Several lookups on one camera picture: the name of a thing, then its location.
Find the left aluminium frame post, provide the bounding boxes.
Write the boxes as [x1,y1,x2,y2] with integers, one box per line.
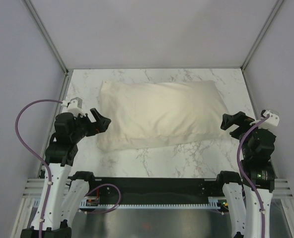
[22,0,69,75]

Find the right aluminium frame post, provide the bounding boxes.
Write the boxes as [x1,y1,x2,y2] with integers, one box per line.
[240,0,286,72]

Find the white slotted cable duct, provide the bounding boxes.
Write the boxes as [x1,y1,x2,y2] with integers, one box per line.
[79,198,228,210]

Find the aluminium front rail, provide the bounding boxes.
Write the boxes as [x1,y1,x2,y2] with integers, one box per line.
[22,178,293,199]

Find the cream yellow pillowcase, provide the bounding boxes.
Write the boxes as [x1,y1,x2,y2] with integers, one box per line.
[97,81,227,152]

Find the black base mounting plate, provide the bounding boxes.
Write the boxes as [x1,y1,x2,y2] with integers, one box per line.
[68,175,239,205]

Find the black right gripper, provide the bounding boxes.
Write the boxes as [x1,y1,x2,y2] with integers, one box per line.
[221,111,269,158]

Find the aluminium frame post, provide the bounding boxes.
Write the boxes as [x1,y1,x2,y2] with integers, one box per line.
[22,0,69,75]
[240,0,286,72]

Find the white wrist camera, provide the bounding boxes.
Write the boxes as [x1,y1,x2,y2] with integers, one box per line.
[261,109,280,128]
[62,97,85,118]

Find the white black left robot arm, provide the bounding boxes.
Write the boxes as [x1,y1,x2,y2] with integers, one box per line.
[20,108,111,238]

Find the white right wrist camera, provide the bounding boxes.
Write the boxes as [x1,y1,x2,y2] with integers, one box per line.
[261,109,280,128]

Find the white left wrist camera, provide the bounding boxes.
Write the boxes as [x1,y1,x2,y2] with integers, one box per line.
[62,97,85,118]

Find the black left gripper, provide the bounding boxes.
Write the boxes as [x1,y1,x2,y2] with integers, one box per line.
[71,108,110,142]

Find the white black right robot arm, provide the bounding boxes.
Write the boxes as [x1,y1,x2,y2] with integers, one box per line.
[215,110,280,238]

